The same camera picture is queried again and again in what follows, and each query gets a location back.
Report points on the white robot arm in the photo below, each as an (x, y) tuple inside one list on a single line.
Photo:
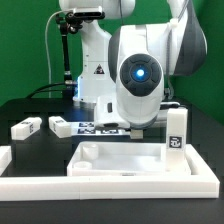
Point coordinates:
[(123, 73)]

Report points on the sheet of fiducial markers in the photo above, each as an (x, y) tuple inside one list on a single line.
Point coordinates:
[(88, 129)]

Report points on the white U-shaped fixture frame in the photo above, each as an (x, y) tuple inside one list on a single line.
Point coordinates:
[(201, 183)]

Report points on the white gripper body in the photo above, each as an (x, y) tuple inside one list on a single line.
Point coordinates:
[(106, 115)]

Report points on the white desk tabletop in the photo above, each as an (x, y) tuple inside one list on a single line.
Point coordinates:
[(123, 159)]

